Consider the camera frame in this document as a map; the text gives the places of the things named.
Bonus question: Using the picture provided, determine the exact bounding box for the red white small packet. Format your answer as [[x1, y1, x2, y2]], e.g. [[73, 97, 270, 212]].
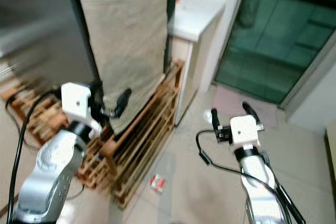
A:
[[149, 174, 167, 194]]

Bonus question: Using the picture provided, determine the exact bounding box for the wooden slatted rack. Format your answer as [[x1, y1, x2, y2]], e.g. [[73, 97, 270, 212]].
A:
[[3, 59, 185, 210]]

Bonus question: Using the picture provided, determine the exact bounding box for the pink floor mat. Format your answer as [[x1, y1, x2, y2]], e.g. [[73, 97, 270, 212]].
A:
[[212, 84, 290, 121]]

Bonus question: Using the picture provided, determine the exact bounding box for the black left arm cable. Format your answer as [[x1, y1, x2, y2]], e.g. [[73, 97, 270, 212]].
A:
[[7, 89, 64, 224]]

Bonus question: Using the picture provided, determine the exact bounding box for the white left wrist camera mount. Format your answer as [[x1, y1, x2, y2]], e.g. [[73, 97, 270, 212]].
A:
[[61, 82, 103, 133]]

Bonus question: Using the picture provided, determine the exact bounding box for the beige cloth cover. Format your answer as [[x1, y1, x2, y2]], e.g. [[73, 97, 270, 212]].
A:
[[71, 0, 172, 133]]

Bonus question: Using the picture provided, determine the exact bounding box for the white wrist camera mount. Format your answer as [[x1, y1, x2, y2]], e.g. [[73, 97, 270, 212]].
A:
[[61, 82, 103, 133], [230, 115, 265, 151]]

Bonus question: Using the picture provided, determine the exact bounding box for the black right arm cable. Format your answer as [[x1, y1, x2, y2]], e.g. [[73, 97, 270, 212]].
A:
[[195, 129, 306, 224]]

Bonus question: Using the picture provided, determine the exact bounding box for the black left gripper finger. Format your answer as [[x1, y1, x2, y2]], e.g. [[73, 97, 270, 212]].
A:
[[112, 88, 132, 119]]

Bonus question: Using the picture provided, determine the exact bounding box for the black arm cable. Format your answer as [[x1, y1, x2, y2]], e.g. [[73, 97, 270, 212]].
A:
[[7, 89, 64, 224], [195, 129, 306, 224]]

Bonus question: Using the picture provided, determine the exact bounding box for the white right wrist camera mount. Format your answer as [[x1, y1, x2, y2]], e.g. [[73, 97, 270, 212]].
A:
[[230, 115, 265, 151]]

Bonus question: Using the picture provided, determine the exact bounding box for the white framed glass sliding door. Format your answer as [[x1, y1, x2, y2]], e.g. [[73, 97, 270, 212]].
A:
[[205, 0, 336, 121]]

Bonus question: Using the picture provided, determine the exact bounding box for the dark grey fridge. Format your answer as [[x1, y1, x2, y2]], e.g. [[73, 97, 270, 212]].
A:
[[0, 0, 180, 96]]

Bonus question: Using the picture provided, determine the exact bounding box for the white counter cabinet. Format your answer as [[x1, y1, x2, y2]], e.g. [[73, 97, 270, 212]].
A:
[[169, 0, 230, 126]]

